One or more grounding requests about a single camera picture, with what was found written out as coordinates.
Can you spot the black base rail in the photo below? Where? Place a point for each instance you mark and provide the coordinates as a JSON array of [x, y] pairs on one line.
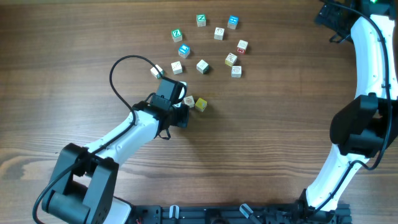
[[243, 214]]

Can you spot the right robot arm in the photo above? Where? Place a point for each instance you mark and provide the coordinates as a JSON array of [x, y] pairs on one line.
[[362, 131]]

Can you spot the white block lower left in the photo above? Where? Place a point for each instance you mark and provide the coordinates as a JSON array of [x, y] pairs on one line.
[[176, 67]]

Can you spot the white block lower right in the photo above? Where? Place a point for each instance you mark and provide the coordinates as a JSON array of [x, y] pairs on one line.
[[236, 71]]

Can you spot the green z block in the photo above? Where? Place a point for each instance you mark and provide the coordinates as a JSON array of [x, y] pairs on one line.
[[177, 35], [201, 20]]

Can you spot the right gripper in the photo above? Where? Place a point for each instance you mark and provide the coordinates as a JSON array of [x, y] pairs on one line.
[[325, 17]]

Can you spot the white teal block centre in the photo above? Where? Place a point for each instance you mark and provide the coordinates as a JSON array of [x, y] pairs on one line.
[[202, 66]]

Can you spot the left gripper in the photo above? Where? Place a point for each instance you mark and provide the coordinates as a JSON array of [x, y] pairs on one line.
[[182, 121]]

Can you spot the white block upper middle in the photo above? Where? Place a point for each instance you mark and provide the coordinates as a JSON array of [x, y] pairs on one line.
[[219, 33]]

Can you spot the green Z block top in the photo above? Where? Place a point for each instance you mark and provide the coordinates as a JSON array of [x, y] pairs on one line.
[[201, 20]]

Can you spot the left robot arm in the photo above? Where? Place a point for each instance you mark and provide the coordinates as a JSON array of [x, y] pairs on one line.
[[81, 188]]

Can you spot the red M block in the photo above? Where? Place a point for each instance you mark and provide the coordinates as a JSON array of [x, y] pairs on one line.
[[242, 46]]

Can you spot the green Z block left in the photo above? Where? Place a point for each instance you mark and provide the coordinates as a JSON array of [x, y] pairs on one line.
[[177, 35]]

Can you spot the yellow sided picture block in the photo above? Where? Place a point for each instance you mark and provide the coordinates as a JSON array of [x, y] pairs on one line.
[[231, 59]]

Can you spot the white green block far left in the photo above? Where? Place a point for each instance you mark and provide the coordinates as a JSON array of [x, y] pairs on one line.
[[157, 71]]

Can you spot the blue block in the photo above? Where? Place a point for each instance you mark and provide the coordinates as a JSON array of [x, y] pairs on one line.
[[184, 51], [233, 22]]

